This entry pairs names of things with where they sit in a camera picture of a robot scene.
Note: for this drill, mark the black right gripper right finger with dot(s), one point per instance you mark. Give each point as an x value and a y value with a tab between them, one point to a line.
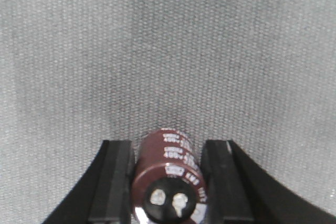
240	191

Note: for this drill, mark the brown cylindrical capacitor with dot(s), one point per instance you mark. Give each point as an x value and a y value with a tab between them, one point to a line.
168	185

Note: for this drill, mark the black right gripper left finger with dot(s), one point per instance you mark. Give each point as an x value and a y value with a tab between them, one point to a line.
102	194

